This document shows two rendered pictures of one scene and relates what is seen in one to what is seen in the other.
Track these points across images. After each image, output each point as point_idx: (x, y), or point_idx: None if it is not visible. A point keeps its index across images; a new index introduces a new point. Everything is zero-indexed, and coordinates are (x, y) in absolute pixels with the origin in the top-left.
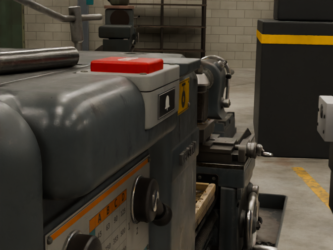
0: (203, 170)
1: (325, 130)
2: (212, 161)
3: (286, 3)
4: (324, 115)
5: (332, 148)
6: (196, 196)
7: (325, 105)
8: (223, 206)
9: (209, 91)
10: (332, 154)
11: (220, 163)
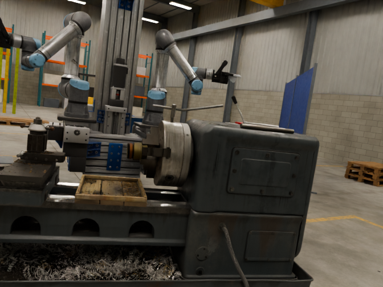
0: (56, 175)
1: (88, 139)
2: (53, 169)
3: None
4: (86, 133)
5: (70, 147)
6: (92, 180)
7: (87, 129)
8: None
9: None
10: (72, 150)
11: (57, 168)
